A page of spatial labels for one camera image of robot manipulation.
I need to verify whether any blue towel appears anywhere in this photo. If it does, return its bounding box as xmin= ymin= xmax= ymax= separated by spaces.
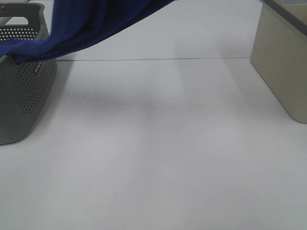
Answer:
xmin=0 ymin=0 xmax=171 ymax=63

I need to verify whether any grey perforated laundry basket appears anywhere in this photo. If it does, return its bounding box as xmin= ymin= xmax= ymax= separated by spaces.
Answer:
xmin=0 ymin=2 xmax=57 ymax=145

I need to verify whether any beige plastic bin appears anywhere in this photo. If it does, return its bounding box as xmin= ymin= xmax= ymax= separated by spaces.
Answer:
xmin=250 ymin=0 xmax=307 ymax=123

